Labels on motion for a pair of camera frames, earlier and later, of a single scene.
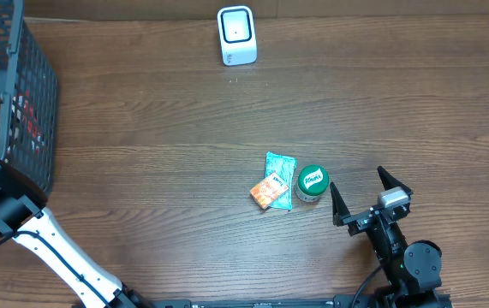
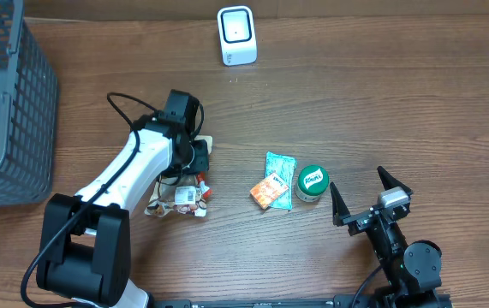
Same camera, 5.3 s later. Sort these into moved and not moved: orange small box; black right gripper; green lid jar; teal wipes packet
Moved: orange small box
Not moved: green lid jar; black right gripper; teal wipes packet
